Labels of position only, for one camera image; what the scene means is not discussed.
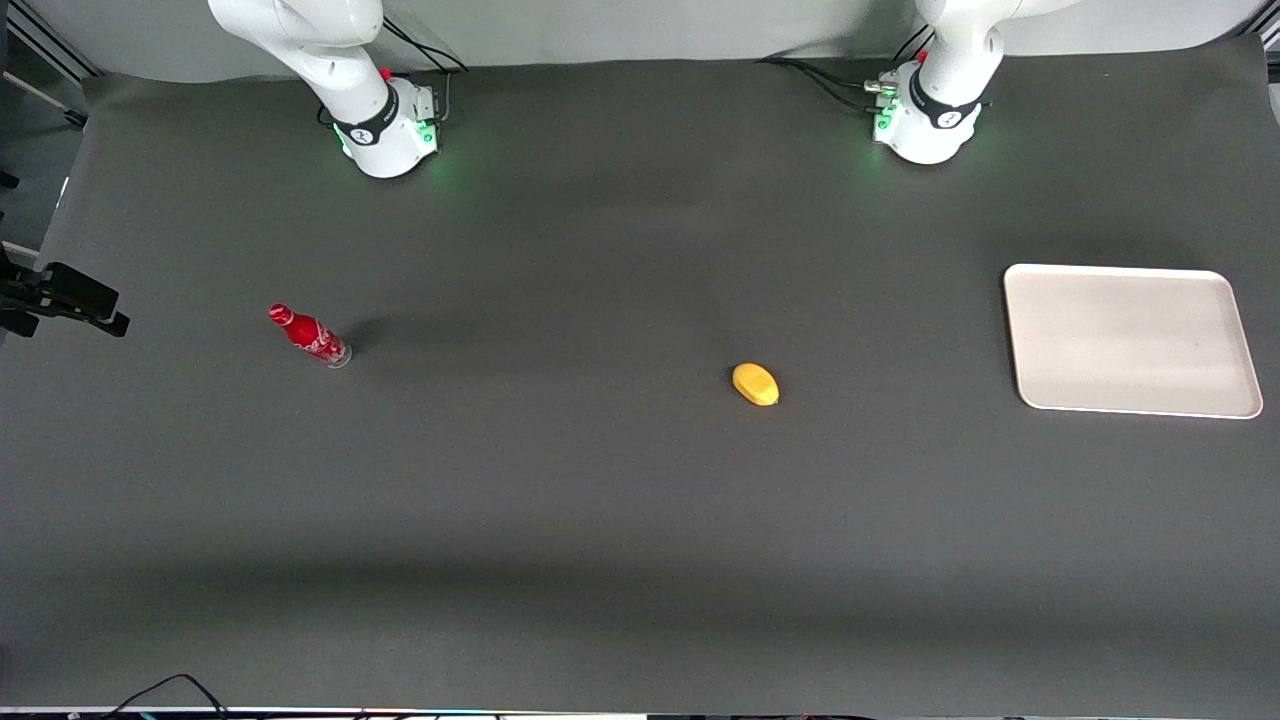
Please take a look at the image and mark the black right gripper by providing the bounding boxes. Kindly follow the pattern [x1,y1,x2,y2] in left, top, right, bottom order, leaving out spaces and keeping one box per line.
[0,262,131,338]

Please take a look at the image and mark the white rectangular tray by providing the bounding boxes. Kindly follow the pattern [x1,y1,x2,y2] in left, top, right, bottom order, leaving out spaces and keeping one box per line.
[1003,263,1264,420]

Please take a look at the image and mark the red cola bottle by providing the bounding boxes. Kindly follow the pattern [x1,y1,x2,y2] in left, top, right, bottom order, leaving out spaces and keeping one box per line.
[267,304,353,370]

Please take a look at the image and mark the yellow lemon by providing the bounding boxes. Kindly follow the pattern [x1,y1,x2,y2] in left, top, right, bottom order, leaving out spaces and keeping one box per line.
[732,362,781,408]

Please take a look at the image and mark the aluminium frame rail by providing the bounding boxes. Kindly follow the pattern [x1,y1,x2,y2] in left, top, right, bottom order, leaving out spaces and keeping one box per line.
[0,0,103,129]

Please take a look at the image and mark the thin black cable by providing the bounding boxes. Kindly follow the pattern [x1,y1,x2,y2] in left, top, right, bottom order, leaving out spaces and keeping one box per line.
[98,673,233,720]

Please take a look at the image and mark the black arm base cables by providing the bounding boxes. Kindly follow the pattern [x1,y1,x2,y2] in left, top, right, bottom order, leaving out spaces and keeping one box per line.
[380,17,470,123]
[757,25,936,115]

